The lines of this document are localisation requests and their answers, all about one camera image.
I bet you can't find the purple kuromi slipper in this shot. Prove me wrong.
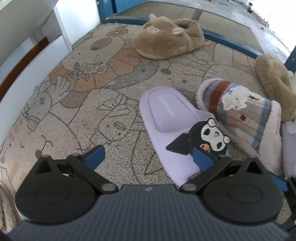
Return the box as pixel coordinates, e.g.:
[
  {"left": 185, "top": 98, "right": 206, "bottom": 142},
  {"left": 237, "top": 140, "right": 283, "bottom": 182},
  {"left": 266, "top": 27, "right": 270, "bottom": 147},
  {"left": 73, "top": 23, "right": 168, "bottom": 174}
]
[
  {"left": 139, "top": 86, "right": 230, "bottom": 186},
  {"left": 282, "top": 121, "right": 296, "bottom": 178}
]

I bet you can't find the striped knit slipper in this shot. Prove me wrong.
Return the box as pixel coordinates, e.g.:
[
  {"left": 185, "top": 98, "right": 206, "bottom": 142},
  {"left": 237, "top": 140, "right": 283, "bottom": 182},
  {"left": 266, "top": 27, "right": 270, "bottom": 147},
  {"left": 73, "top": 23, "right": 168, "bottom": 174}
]
[{"left": 196, "top": 78, "right": 282, "bottom": 175}]

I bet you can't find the cartoon patterned door mat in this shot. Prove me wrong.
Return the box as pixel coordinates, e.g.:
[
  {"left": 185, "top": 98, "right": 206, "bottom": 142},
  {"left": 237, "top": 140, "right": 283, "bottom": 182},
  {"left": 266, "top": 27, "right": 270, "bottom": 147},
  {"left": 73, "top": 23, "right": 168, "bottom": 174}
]
[{"left": 1, "top": 24, "right": 265, "bottom": 232}]

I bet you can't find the brown fluffy animal slipper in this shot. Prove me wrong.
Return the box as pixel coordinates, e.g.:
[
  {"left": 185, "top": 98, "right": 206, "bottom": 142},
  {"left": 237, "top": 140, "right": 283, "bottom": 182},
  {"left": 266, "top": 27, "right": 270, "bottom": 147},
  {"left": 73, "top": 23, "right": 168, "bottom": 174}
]
[{"left": 134, "top": 14, "right": 205, "bottom": 60}]

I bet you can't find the woven straw outdoor mat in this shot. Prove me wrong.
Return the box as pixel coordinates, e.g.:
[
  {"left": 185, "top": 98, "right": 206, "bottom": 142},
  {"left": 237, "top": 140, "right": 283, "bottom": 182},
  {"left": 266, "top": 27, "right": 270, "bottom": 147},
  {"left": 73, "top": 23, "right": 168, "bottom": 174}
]
[{"left": 117, "top": 1, "right": 263, "bottom": 53}]

